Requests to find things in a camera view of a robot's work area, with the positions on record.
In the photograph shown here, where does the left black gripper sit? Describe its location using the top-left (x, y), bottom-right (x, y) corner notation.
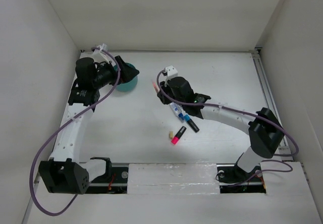
top-left (92, 56), bottom-right (139, 89)

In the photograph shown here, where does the teal round divided container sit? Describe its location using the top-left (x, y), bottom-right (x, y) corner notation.
top-left (116, 75), bottom-right (138, 92)

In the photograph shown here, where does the peach pink pen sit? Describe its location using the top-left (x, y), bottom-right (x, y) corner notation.
top-left (152, 81), bottom-right (159, 94)

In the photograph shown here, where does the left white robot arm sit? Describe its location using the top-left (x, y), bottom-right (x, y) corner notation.
top-left (38, 55), bottom-right (139, 194)

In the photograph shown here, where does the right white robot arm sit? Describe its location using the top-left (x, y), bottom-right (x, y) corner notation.
top-left (157, 77), bottom-right (285, 181)

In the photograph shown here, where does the clear blue glue bottle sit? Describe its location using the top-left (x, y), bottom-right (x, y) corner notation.
top-left (169, 102), bottom-right (185, 122)

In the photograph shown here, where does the blue black highlighter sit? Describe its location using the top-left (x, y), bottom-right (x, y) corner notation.
top-left (184, 114), bottom-right (200, 133)

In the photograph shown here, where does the small tan eraser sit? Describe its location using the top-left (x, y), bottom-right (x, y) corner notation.
top-left (169, 131), bottom-right (174, 139)

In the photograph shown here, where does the pink black highlighter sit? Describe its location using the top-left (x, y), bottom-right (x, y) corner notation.
top-left (171, 126), bottom-right (187, 145)

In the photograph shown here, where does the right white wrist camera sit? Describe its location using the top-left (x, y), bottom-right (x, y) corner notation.
top-left (162, 65), bottom-right (178, 80)

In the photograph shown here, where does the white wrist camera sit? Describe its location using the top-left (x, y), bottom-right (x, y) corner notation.
top-left (162, 65), bottom-right (178, 80)
top-left (91, 43), bottom-right (109, 63)

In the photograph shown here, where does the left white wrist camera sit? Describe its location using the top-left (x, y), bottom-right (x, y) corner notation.
top-left (91, 43), bottom-right (109, 63)

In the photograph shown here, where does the aluminium rail right side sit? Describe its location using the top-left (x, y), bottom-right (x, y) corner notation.
top-left (252, 47), bottom-right (291, 149)

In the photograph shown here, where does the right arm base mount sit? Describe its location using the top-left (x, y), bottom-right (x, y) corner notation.
top-left (215, 164), bottom-right (266, 194)

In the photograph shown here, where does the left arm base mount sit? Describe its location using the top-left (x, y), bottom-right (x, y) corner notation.
top-left (81, 157), bottom-right (129, 194)

